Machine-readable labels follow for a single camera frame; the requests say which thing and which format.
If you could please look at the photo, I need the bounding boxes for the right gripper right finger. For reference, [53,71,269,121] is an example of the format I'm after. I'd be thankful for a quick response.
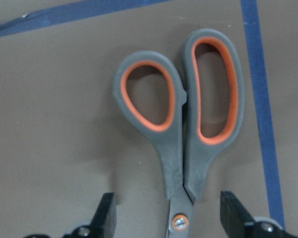
[220,190,255,238]

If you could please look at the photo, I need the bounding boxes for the grey orange handled scissors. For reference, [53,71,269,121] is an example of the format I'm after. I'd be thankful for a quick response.
[113,28,245,238]

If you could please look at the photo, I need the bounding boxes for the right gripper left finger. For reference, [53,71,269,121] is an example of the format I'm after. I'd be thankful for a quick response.
[88,192,117,238]

